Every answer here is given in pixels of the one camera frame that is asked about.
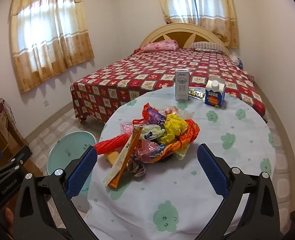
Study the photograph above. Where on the white red-print plastic bag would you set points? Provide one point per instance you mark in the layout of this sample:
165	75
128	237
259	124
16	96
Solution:
175	111

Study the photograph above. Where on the red foam net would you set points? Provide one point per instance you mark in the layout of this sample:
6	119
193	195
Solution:
112	143

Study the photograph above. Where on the striped pillow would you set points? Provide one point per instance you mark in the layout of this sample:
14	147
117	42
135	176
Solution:
207	47

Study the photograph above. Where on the dark grey scrubbing cloth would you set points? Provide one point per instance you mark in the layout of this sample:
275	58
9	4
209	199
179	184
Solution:
137	168

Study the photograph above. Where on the pink pillow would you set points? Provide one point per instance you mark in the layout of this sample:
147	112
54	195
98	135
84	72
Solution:
162	45

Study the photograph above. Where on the yellow plastic bag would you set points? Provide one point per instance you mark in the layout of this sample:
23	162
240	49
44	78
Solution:
173	127

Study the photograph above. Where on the purple plastic bag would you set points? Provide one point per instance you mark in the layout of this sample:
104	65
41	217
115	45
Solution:
155	115

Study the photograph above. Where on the yellow sponge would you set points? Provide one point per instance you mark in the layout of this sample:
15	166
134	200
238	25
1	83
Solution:
112	158

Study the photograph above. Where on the pink transparent plastic bag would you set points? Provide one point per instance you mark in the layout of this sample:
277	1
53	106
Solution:
128	130

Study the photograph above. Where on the bed with red checkered cover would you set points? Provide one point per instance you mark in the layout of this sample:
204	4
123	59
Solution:
142	82

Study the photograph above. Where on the gold snack wrapper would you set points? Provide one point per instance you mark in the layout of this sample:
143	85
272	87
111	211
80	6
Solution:
197	93

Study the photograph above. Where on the grey milk carton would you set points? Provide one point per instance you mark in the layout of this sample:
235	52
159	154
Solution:
182	86

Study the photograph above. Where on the orange snack wrapper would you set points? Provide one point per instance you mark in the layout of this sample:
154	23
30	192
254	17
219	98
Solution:
167	152

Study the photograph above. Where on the teal plastic bin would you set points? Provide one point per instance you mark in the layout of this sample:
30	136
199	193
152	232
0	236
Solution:
67	145

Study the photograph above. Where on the wall socket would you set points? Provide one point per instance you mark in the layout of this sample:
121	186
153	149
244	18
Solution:
46	102

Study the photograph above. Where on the long orange white packet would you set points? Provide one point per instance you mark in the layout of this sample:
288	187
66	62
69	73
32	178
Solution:
123	160

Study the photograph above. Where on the white and blue cloth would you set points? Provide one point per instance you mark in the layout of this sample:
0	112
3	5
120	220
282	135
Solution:
236	60

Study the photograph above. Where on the person's left hand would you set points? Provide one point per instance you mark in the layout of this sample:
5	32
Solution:
9	217

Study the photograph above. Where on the blue milk carton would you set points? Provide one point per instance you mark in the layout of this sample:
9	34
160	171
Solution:
214	96

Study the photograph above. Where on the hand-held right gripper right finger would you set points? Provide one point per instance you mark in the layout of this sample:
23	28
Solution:
212	172

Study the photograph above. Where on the cream wooden bed headboard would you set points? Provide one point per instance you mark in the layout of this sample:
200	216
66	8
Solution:
177	31

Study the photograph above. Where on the wooden cabinet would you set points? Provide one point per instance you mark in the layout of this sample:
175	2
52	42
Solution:
2	140

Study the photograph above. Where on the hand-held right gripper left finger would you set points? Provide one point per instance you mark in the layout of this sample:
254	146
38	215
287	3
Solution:
81	172

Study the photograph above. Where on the round table with green-print cloth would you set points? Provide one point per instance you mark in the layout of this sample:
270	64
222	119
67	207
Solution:
187	192

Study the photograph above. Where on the beige patterned window curtain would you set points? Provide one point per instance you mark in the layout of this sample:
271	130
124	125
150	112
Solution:
50	42
212	5

